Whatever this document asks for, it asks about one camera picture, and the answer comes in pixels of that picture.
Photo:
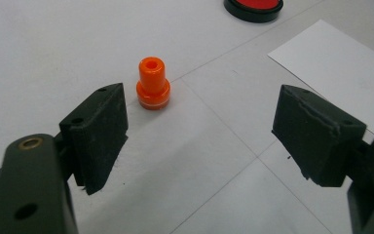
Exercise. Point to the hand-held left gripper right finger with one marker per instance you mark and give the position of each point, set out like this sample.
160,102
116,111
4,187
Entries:
315,139

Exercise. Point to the red round disc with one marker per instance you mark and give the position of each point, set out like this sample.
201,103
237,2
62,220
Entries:
254,8

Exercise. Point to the white paper sheet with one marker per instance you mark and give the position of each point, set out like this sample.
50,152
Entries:
334,71

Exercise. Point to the orange stamp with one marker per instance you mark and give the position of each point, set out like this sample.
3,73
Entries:
152,74

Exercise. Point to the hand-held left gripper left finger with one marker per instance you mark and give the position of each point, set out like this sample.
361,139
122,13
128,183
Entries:
94,136

